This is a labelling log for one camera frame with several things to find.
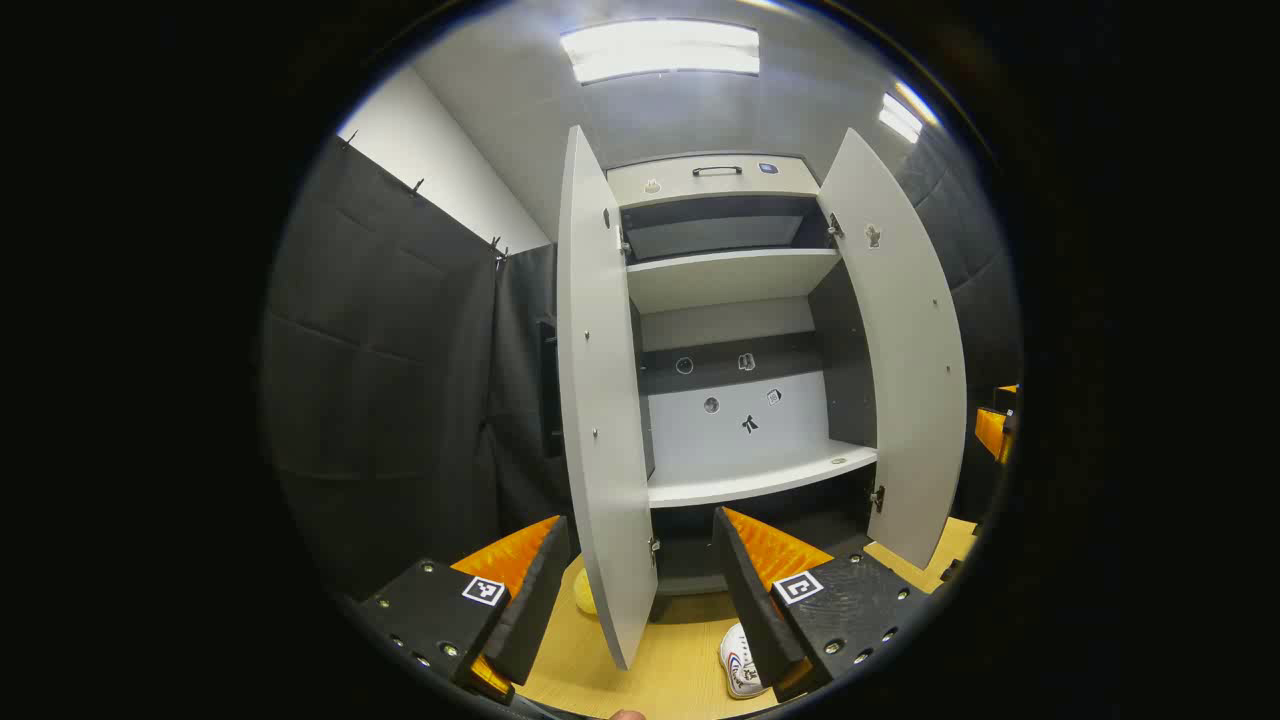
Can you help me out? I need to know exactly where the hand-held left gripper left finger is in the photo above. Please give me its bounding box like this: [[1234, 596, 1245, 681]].
[[360, 515, 572, 706]]

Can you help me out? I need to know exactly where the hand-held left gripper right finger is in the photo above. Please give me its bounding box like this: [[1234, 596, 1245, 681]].
[[712, 505, 933, 703]]

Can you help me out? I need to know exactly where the gray cabinet door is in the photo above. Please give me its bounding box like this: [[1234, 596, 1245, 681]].
[[817, 128, 968, 571], [556, 125, 659, 671]]

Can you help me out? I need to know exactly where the gray shoe cabinet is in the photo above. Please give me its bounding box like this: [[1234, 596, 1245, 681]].
[[606, 152, 881, 599]]

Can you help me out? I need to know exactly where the gray cabinet drawer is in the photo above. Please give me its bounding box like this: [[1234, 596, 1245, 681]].
[[606, 152, 821, 209]]

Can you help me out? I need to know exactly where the black backdrop cloth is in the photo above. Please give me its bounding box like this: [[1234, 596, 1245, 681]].
[[262, 135, 571, 601], [893, 120, 1023, 521]]

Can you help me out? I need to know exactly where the small ceiling light panel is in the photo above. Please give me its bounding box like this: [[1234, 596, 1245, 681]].
[[878, 80, 941, 144]]

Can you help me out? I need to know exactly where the large ceiling light panel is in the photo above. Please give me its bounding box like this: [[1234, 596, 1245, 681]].
[[560, 18, 761, 86]]

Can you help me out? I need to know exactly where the black door handle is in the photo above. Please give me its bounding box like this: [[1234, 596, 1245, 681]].
[[538, 320, 567, 461]]

